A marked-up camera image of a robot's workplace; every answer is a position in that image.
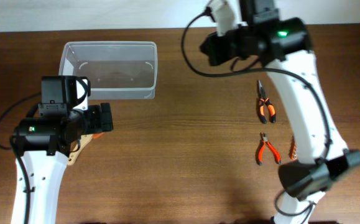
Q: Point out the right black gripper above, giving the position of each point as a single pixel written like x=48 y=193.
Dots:
x=217 y=55

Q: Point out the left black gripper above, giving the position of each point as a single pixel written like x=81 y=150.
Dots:
x=98 y=124

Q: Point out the clear plastic container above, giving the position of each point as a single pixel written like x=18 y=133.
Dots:
x=117 y=70

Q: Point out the orange black long-nose pliers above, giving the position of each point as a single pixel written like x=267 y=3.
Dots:
x=265 y=101

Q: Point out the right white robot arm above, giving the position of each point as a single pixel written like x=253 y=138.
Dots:
x=285 y=50

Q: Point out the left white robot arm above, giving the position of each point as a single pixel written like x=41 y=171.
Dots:
x=45 y=143

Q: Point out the orange scraper wooden handle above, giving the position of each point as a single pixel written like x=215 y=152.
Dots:
x=80 y=145

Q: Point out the orange socket bit rail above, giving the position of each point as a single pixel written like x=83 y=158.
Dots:
x=293 y=150

